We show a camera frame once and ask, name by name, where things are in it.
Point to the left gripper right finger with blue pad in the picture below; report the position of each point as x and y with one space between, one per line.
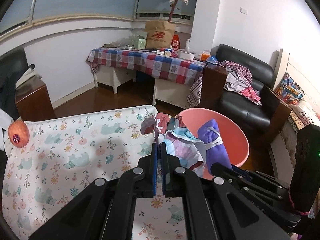
178 181

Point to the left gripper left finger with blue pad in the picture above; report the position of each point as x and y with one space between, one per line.
139 182

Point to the colourful wrapper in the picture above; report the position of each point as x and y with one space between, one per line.
179 141

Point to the purple cloth bundle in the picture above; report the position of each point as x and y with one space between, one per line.
216 152

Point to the pink plastic trash bin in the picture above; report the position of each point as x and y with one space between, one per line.
234 139

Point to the black leather sofa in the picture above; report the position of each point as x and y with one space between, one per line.
242 96

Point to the plaid checkered tablecloth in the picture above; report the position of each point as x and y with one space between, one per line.
168 68

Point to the white cabinet under table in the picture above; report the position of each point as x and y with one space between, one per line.
113 77

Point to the dark wooden side cabinet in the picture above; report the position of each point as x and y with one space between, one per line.
213 81

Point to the bed with patterned cover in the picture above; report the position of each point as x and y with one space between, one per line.
284 144

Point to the floral tablecloth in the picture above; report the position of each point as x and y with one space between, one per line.
63 156

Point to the white round bowl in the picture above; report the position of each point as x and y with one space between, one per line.
185 55

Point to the orange tissue box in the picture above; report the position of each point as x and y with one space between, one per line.
204 55

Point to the blue plastic bag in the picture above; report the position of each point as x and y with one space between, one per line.
212 60

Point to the white bottle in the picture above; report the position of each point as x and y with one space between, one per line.
187 45

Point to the pile of clothes on sofa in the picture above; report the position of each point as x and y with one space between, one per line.
239 79

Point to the light green box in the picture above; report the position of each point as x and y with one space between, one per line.
138 41

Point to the red packet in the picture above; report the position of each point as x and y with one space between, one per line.
175 43

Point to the comic print pillow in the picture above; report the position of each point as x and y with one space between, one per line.
289 90

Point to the brown paper shopping bag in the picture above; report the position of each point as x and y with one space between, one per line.
160 34

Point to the brown wooden nightstand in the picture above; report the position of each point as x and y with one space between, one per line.
33 102

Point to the red apple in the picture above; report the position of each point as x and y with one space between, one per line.
18 133

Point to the black leather chair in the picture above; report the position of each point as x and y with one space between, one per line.
13 65

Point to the white wall socket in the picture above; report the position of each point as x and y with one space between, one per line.
243 11

